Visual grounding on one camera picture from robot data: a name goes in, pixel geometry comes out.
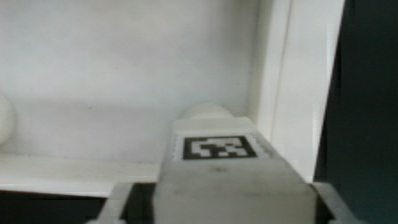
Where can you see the white leg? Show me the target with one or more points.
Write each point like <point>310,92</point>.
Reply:
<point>228,183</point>

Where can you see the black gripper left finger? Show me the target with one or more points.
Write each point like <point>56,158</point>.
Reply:
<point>129,205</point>

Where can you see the white square table top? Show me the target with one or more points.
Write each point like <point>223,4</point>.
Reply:
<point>113,62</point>

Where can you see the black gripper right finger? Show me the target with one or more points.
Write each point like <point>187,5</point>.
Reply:
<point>344,216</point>

